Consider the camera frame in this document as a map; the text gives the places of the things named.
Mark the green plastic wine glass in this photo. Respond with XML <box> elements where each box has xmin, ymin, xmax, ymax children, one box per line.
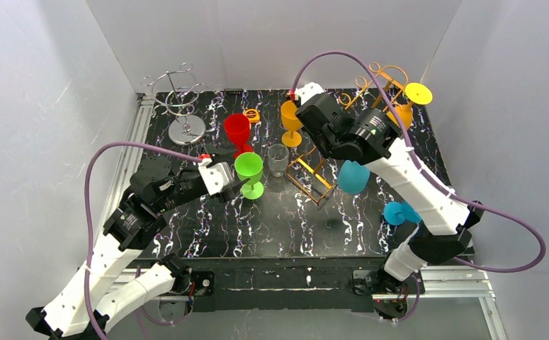
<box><xmin>234</xmin><ymin>152</ymin><xmax>264</xmax><ymax>200</ymax></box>

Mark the teal wine glass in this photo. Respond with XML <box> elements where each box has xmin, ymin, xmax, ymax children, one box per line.
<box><xmin>338</xmin><ymin>160</ymin><xmax>370</xmax><ymax>195</ymax></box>

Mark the gold wire glass rack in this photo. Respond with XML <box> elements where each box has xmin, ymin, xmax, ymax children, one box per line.
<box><xmin>288</xmin><ymin>62</ymin><xmax>413</xmax><ymax>195</ymax></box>

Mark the orange wine glass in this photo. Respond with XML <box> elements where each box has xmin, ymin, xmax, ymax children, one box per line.
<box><xmin>392</xmin><ymin>82</ymin><xmax>434</xmax><ymax>130</ymax></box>
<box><xmin>281</xmin><ymin>101</ymin><xmax>302</xmax><ymax>147</ymax></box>

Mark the blue wine glass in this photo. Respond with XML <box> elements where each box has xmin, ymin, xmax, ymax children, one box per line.
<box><xmin>383</xmin><ymin>201</ymin><xmax>422</xmax><ymax>226</ymax></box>

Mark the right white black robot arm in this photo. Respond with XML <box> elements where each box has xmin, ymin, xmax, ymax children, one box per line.
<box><xmin>296</xmin><ymin>92</ymin><xmax>482</xmax><ymax>282</ymax></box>

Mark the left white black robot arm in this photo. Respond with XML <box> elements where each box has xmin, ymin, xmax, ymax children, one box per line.
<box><xmin>26</xmin><ymin>144</ymin><xmax>243</xmax><ymax>339</ymax></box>

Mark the red plastic wine glass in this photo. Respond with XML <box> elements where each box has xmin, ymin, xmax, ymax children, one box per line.
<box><xmin>224</xmin><ymin>113</ymin><xmax>254</xmax><ymax>158</ymax></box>

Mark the silver round glass rack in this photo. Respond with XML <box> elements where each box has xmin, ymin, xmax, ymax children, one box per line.
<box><xmin>142</xmin><ymin>62</ymin><xmax>206</xmax><ymax>146</ymax></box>

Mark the clear glass tumbler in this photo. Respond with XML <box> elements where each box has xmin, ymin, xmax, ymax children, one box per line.
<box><xmin>267</xmin><ymin>144</ymin><xmax>289</xmax><ymax>178</ymax></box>

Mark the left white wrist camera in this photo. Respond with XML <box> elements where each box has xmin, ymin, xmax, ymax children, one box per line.
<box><xmin>198</xmin><ymin>158</ymin><xmax>234</xmax><ymax>196</ymax></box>

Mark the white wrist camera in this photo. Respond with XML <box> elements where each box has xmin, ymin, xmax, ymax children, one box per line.
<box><xmin>290</xmin><ymin>82</ymin><xmax>326</xmax><ymax>108</ymax></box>
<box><xmin>198</xmin><ymin>158</ymin><xmax>234</xmax><ymax>196</ymax></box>

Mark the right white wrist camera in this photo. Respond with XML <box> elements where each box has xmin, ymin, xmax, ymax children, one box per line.
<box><xmin>290</xmin><ymin>82</ymin><xmax>326</xmax><ymax>108</ymax></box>

